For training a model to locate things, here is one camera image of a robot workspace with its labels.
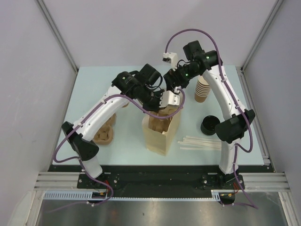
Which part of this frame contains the single brown pulp cup carrier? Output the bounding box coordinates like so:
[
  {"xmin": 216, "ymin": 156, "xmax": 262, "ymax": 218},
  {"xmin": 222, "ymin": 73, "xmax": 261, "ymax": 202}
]
[{"xmin": 148, "ymin": 116, "xmax": 172, "ymax": 133}]

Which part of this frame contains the brown paper bag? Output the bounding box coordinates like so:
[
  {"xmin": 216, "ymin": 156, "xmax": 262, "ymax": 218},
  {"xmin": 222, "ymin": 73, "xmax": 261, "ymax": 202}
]
[{"xmin": 142, "ymin": 112, "xmax": 181, "ymax": 156}]

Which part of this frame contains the brown pulp cup carrier stack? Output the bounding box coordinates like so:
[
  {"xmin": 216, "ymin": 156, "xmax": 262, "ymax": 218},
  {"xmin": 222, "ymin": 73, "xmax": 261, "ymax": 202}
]
[{"xmin": 93, "ymin": 114, "xmax": 116, "ymax": 145}]

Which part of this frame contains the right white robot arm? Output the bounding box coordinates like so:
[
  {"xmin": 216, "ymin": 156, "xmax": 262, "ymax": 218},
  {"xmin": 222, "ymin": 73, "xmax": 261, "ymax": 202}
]
[{"xmin": 163, "ymin": 40, "xmax": 255, "ymax": 189}]

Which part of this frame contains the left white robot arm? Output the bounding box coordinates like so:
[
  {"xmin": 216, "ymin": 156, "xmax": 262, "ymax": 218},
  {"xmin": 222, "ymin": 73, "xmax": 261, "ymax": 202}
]
[{"xmin": 62, "ymin": 64, "xmax": 163, "ymax": 188}]

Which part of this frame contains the stack of paper cups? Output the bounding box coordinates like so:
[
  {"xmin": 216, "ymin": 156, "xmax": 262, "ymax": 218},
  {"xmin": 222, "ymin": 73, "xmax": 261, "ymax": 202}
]
[{"xmin": 194, "ymin": 76, "xmax": 211, "ymax": 103}]

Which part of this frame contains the white wrapped straws bundle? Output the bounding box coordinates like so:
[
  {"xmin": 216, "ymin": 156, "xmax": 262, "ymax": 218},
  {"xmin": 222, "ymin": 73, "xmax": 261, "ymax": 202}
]
[{"xmin": 177, "ymin": 136, "xmax": 222, "ymax": 151}]

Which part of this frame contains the stack of black lids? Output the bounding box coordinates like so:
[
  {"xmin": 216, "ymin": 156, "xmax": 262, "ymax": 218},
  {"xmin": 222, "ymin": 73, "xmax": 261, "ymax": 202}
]
[{"xmin": 200, "ymin": 115, "xmax": 220, "ymax": 136}]

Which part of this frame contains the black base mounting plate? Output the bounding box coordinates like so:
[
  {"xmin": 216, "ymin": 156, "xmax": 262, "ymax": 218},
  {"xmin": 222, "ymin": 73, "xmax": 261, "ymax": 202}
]
[{"xmin": 48, "ymin": 164, "xmax": 275, "ymax": 197}]

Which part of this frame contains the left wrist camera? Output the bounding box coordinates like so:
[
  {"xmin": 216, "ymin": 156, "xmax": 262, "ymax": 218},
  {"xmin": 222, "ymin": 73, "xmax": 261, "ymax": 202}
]
[{"xmin": 159, "ymin": 87, "xmax": 182, "ymax": 109}]

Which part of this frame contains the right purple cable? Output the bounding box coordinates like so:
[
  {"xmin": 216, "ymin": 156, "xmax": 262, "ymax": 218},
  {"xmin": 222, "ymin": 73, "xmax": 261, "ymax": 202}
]
[{"xmin": 164, "ymin": 28, "xmax": 259, "ymax": 210}]

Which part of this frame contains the purple cable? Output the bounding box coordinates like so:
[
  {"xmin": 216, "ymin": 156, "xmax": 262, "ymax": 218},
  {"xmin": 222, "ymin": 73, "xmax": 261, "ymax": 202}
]
[
  {"xmin": 164, "ymin": 28, "xmax": 259, "ymax": 210},
  {"xmin": 46, "ymin": 87, "xmax": 185, "ymax": 214}
]

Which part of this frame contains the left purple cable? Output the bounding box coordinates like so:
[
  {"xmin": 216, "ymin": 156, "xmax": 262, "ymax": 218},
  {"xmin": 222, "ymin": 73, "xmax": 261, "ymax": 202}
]
[{"xmin": 46, "ymin": 87, "xmax": 185, "ymax": 214}]

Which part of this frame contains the white slotted cable duct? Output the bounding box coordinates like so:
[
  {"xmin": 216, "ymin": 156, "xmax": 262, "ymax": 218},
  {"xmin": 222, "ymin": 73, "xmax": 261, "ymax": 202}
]
[{"xmin": 43, "ymin": 190, "xmax": 229, "ymax": 202}]

